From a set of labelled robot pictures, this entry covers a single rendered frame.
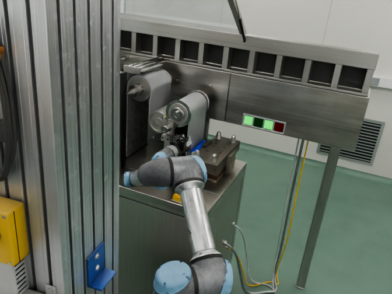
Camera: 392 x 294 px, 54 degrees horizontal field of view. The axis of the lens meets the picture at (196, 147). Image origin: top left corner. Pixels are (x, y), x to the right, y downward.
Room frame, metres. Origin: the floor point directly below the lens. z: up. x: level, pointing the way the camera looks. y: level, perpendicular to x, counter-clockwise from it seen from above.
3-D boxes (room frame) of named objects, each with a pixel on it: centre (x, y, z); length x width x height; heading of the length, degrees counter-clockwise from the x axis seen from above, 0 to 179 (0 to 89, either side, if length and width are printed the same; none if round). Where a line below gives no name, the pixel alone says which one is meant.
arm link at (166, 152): (1.65, 0.15, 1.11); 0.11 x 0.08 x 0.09; 158
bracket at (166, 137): (1.90, 0.16, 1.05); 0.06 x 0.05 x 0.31; 158
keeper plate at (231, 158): (1.99, -0.21, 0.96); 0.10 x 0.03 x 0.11; 158
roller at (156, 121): (2.09, 0.17, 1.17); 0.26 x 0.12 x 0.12; 158
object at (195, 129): (2.02, 0.01, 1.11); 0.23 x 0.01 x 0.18; 158
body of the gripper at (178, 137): (1.80, 0.09, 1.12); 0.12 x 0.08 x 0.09; 158
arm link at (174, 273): (0.97, 0.03, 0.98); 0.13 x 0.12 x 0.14; 111
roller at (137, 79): (2.14, 0.29, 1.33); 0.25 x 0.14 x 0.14; 158
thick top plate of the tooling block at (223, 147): (2.01, -0.12, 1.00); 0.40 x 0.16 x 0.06; 158
